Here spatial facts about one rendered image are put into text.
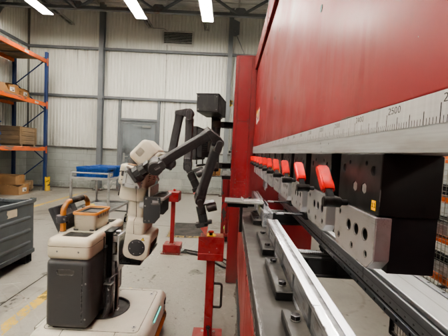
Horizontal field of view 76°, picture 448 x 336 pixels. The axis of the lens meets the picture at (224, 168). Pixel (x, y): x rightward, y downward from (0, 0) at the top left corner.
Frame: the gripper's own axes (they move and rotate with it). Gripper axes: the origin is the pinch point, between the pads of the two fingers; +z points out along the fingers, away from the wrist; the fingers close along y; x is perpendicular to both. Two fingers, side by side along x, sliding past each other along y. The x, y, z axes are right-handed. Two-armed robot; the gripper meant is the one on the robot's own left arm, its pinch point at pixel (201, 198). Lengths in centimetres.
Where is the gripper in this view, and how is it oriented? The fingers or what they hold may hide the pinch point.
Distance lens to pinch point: 208.6
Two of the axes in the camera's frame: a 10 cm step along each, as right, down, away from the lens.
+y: 0.1, -0.5, 10.0
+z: 4.1, 9.1, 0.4
